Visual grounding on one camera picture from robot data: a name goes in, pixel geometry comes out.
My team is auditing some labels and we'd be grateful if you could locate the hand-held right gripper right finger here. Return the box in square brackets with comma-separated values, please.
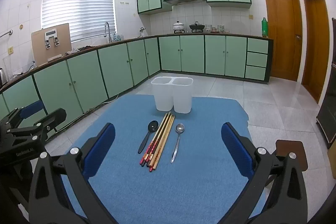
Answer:
[221, 122, 309, 224]

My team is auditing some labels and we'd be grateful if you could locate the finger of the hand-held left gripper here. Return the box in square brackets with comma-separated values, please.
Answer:
[7, 108, 67, 143]
[0, 101, 45, 132]

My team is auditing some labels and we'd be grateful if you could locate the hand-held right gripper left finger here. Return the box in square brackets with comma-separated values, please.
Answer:
[28, 123, 117, 224]

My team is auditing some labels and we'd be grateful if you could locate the black and silver chopstick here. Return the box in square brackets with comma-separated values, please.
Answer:
[142, 113, 169, 167]

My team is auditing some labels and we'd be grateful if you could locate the black plastic spoon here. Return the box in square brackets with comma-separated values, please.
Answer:
[138, 121, 159, 154]

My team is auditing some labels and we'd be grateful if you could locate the black-handled bamboo chopstick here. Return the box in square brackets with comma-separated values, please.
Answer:
[147, 113, 173, 168]

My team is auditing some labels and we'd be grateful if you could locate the metal spoon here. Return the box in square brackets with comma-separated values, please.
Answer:
[171, 123, 185, 164]

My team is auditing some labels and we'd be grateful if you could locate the white two-compartment utensil holder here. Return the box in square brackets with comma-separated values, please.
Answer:
[151, 76, 194, 114]

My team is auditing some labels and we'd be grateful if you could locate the long green base cabinet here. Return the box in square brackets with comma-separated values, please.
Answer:
[0, 36, 161, 135]

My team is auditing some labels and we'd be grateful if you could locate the blue table cloth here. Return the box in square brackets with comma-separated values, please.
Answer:
[59, 94, 265, 224]

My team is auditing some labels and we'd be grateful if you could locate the brown stool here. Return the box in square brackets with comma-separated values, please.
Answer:
[274, 139, 308, 173]

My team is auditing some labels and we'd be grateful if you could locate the cardboard box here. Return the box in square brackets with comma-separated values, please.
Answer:
[31, 23, 72, 67]

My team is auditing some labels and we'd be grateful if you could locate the green base cabinet with drawers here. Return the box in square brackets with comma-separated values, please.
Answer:
[158, 34, 273, 83]

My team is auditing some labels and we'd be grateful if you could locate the kitchen faucet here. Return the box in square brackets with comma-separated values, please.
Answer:
[103, 22, 113, 43]

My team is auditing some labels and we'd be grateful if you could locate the white window blind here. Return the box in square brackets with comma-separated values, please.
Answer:
[41, 0, 117, 43]

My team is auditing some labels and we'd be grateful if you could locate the wooden door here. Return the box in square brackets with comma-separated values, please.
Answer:
[262, 0, 303, 82]
[301, 0, 330, 104]

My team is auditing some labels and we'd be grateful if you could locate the black wok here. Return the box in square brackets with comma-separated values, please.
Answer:
[189, 21, 206, 31]

